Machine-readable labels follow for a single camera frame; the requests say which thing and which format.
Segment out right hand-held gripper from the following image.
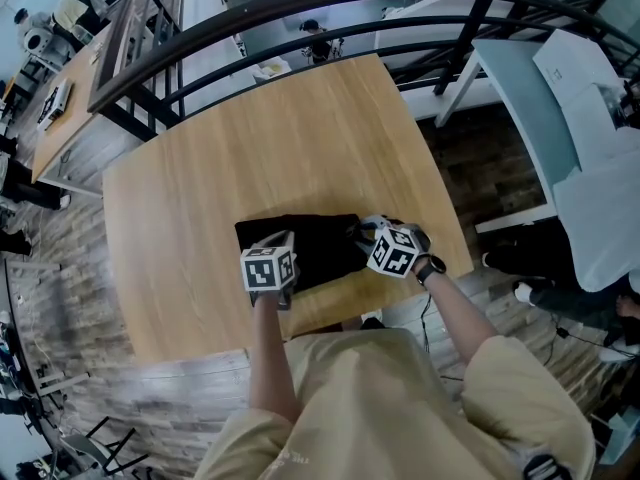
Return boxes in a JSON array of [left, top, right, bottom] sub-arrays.
[[345, 214, 432, 280]]

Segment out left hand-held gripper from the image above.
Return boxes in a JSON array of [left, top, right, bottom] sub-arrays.
[[240, 230, 302, 312]]

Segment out black bag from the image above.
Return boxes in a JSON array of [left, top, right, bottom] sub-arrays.
[[234, 212, 372, 295]]

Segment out person's right forearm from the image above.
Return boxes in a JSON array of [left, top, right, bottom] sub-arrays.
[[423, 269, 503, 369]]

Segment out person's left forearm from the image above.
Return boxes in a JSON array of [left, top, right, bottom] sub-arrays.
[[248, 291, 305, 423]]

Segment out black wrist watch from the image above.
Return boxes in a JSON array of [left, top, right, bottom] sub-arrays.
[[413, 254, 448, 286]]

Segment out person's beige shirt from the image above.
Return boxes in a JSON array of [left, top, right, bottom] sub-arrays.
[[193, 327, 597, 480]]

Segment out white desk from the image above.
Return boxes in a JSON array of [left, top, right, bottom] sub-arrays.
[[433, 36, 626, 234]]

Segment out black folding stand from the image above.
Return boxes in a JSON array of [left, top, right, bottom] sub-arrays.
[[58, 414, 151, 480]]

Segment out black metal railing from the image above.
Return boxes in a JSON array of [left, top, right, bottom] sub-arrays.
[[87, 0, 640, 144]]

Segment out long wooden table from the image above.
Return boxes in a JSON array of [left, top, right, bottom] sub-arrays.
[[31, 21, 147, 197]]

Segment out white device with black markers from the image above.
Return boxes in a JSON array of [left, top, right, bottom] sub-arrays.
[[36, 77, 76, 132]]

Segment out white cardboard box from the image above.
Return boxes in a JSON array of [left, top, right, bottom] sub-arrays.
[[531, 27, 627, 105]]

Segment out person's black striped shoe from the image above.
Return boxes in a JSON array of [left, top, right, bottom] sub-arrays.
[[521, 454, 574, 480]]

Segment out black cable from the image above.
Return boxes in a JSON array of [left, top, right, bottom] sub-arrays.
[[418, 292, 466, 383]]

